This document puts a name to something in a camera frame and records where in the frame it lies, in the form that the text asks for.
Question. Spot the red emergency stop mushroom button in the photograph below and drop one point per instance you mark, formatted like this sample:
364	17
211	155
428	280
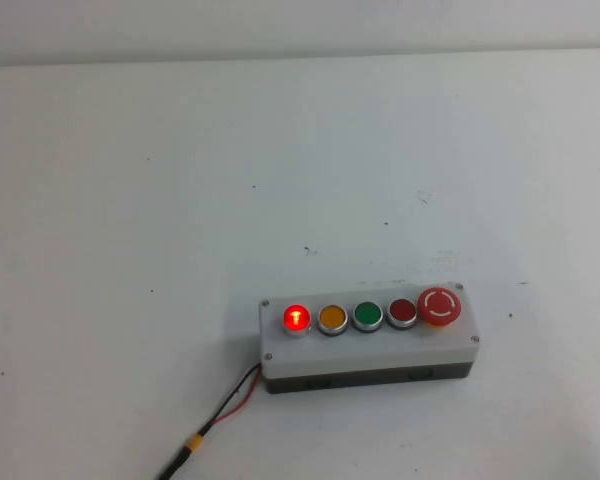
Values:
439	304

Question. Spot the dark red push button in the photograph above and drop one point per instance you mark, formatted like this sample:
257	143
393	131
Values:
402	312

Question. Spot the red light push button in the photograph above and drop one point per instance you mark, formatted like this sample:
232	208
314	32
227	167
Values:
296	319

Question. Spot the green push button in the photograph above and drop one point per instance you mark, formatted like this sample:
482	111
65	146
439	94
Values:
367	315

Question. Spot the yellow push button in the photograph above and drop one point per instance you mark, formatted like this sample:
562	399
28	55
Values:
331	318

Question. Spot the grey button control box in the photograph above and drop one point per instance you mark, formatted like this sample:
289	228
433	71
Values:
380	350

